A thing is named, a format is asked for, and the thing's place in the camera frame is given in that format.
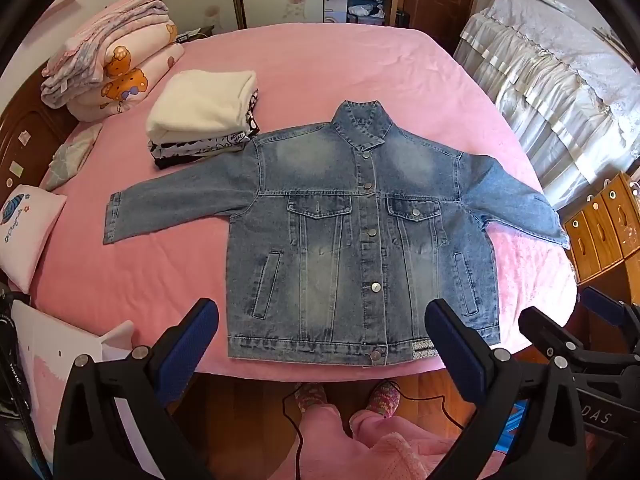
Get wooden drawer cabinet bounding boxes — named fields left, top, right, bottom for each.
left=562, top=172, right=640, bottom=283

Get wooden headboard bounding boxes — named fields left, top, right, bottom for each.
left=0, top=67, right=76, bottom=211

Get white lace covered furniture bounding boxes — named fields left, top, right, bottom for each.
left=452, top=0, right=640, bottom=211

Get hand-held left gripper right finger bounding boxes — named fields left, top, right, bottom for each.
left=424, top=298, right=586, bottom=480

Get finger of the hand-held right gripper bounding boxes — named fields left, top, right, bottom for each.
left=580, top=286, right=640, bottom=333
left=518, top=308, right=591, bottom=361

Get person's foot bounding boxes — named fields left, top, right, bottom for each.
left=367, top=380, right=401, bottom=418
left=295, top=382, right=328, bottom=413

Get small grey patterned pillow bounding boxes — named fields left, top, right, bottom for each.
left=40, top=122, right=103, bottom=192

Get lavender folded blanket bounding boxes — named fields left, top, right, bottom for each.
left=41, top=0, right=171, bottom=108

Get black white patterned folded clothes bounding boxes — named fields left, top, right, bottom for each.
left=148, top=89, right=261, bottom=170

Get white pink printed cushion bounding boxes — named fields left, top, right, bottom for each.
left=10, top=300, right=166, bottom=466

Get person's left foot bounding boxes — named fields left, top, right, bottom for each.
left=295, top=382, right=328, bottom=413

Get stack of folded blankets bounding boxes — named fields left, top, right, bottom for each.
left=65, top=15, right=186, bottom=123

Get white rocket print pillow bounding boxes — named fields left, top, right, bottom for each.
left=0, top=184, right=68, bottom=293

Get blue denim jacket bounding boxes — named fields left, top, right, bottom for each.
left=102, top=100, right=572, bottom=367

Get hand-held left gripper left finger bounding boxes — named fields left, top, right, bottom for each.
left=52, top=297, right=221, bottom=480

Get black cable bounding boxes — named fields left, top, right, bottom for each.
left=282, top=384, right=307, bottom=480
left=387, top=382, right=466, bottom=433

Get person's right foot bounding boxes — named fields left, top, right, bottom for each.
left=367, top=380, right=401, bottom=418

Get pink bed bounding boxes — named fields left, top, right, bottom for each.
left=30, top=22, right=581, bottom=386

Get person's pink fleece clothing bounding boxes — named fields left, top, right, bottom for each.
left=297, top=400, right=506, bottom=480

